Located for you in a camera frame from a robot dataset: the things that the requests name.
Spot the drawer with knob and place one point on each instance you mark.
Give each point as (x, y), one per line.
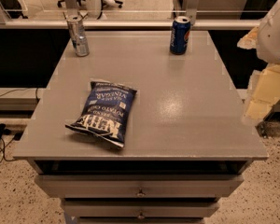
(139, 186)
(139, 208)

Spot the blue kettle chips bag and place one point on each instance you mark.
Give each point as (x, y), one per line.
(106, 111)

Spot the silver energy drink can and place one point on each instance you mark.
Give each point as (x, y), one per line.
(77, 35)

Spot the top drawer with knob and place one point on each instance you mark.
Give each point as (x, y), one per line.
(139, 186)

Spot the metal railing bar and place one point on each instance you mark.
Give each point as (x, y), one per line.
(132, 25)

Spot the blue pepsi can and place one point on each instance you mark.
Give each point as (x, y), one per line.
(180, 35)

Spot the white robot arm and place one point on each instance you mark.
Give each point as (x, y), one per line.
(268, 40)

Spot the grey drawer cabinet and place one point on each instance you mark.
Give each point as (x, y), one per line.
(185, 118)

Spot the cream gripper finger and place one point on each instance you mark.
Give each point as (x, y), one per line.
(263, 93)
(249, 41)

